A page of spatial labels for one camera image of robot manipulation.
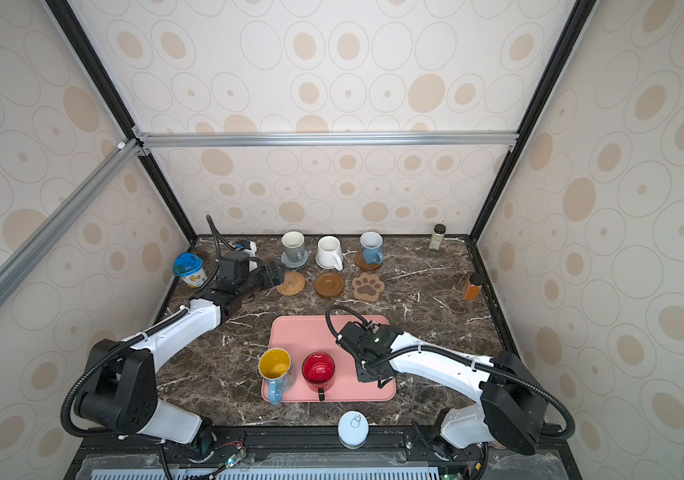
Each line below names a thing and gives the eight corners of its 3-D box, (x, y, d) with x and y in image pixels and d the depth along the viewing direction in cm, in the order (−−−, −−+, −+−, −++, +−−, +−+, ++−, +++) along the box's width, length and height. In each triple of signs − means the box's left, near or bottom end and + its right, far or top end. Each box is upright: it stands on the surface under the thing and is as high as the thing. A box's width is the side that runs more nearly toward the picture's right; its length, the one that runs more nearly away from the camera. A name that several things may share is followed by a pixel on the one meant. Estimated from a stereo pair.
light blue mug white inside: (360, 270, 111) (361, 251, 103) (359, 250, 117) (360, 231, 109) (381, 270, 111) (383, 251, 103) (379, 250, 117) (381, 231, 109)
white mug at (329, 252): (317, 271, 110) (315, 256, 103) (319, 250, 116) (317, 235, 110) (342, 271, 110) (342, 256, 103) (342, 250, 116) (342, 235, 110)
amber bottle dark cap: (464, 301, 104) (473, 285, 96) (460, 289, 107) (469, 273, 99) (475, 301, 104) (485, 285, 96) (472, 290, 107) (481, 273, 99)
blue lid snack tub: (181, 289, 106) (168, 272, 98) (189, 270, 111) (177, 252, 103) (206, 289, 106) (194, 272, 98) (213, 270, 111) (203, 252, 103)
